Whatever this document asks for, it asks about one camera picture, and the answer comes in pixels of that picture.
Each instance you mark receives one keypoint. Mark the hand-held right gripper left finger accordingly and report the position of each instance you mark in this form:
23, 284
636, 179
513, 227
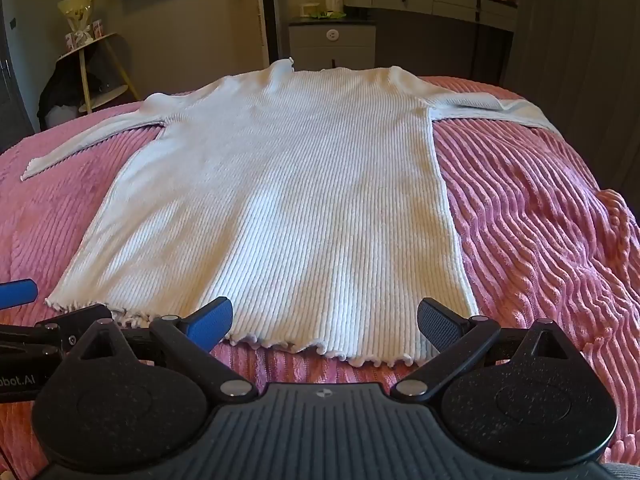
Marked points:
209, 322

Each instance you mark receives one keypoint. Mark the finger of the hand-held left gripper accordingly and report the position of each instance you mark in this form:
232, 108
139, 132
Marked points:
17, 292
60, 330

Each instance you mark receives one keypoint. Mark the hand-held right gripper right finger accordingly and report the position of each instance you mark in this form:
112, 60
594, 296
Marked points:
440, 327

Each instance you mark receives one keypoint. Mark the white ribbed sweater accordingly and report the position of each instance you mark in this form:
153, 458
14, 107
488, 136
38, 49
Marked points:
290, 185

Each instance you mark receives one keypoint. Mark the pink ribbed blanket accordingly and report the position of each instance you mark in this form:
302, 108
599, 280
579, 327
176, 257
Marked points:
525, 210

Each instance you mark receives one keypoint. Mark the white cloth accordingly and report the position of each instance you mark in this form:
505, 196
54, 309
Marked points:
65, 111

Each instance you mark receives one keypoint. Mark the dark cloth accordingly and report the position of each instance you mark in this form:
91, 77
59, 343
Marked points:
57, 87

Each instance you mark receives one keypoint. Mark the round yellow-legged side table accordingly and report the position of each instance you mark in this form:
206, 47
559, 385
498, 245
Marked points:
85, 80

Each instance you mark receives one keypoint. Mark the small pink box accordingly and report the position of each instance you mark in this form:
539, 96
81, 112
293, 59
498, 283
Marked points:
98, 29

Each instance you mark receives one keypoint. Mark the yellow wrapped bouquet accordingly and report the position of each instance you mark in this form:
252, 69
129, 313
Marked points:
77, 10

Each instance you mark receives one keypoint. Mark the grey nightstand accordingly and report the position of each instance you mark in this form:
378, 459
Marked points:
310, 42

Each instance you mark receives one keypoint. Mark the small white holder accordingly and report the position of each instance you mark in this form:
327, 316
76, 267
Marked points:
311, 9

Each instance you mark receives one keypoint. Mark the green packet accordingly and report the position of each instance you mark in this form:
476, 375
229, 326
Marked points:
327, 14

